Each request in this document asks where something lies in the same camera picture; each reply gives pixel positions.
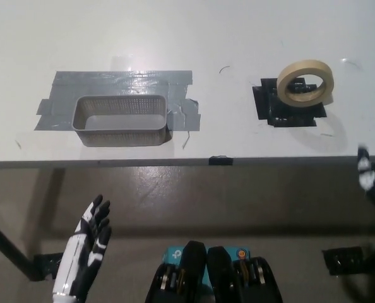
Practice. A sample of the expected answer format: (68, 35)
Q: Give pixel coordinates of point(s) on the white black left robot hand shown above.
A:
(80, 252)

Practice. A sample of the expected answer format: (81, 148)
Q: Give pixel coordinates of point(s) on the beige masking tape roll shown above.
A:
(301, 67)

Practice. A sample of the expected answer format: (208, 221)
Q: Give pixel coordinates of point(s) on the black tape patch square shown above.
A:
(288, 113)

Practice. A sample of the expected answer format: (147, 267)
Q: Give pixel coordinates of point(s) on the black robot legs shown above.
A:
(219, 277)

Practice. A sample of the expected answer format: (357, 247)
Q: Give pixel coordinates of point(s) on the small grey perforated container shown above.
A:
(121, 107)

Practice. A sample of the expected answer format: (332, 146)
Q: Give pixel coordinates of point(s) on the teal cardboard box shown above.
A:
(174, 254)

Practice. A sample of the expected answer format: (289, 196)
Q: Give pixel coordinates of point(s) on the grey duct tape patch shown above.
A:
(111, 83)

